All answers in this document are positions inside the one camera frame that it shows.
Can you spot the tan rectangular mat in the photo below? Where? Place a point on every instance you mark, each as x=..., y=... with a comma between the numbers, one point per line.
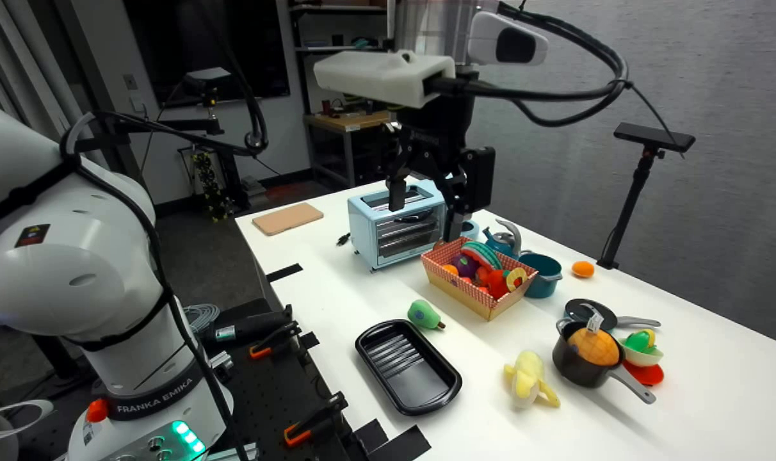
x=288, y=219

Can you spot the dark window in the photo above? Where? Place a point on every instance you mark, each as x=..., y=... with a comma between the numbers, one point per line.
x=198, y=34

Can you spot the orange plush fruit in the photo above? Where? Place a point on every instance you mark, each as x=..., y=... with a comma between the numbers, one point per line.
x=449, y=269

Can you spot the teal toy plates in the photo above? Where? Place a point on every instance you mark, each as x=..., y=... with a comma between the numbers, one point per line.
x=481, y=252

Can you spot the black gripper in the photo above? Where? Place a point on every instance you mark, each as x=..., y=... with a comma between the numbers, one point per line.
x=453, y=118

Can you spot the black ridged tray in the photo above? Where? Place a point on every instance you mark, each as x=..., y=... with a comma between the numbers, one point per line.
x=408, y=367

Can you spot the green plush pear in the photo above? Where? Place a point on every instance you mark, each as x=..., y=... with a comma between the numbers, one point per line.
x=422, y=312

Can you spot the red-orange plush fruit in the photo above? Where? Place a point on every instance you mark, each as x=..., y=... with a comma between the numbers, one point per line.
x=501, y=288
x=486, y=274

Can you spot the light blue toaster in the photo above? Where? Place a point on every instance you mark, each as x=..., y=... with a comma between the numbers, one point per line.
x=365, y=233

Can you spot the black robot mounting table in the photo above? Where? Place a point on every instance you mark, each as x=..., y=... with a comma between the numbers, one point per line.
x=266, y=401

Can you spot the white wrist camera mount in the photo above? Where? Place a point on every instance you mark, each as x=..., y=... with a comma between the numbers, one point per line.
x=378, y=77

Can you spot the yellow-rimmed plush fruit slice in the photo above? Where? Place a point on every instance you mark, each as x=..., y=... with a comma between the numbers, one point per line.
x=515, y=278

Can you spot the orange plush tangerine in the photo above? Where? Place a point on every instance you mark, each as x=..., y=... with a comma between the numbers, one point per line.
x=582, y=269

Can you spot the yellow plush banana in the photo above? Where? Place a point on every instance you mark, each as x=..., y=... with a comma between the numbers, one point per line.
x=529, y=379

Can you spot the black toy pot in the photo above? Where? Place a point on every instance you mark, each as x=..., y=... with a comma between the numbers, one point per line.
x=574, y=370

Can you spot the orange checkered cardboard box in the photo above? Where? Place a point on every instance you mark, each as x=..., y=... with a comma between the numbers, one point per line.
x=467, y=297

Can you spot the grey curtain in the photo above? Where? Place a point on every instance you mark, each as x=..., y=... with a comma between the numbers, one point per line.
x=702, y=214

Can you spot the red round button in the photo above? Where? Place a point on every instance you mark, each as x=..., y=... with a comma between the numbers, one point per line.
x=97, y=411

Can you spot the black tool green band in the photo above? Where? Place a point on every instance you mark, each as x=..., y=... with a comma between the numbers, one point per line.
x=242, y=328

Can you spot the dark storage shelf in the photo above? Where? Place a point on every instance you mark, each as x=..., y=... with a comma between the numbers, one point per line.
x=343, y=29

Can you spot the black camera on stand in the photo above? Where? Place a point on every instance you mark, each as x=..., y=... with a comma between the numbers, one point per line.
x=657, y=137

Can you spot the wooden side table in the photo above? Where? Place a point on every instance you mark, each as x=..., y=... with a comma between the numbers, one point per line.
x=349, y=122

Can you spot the teal toy kettle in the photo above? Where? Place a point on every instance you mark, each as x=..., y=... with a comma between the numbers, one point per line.
x=502, y=238

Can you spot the black orange-tipped clamp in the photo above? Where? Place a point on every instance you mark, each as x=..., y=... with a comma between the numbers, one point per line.
x=273, y=341
x=312, y=420

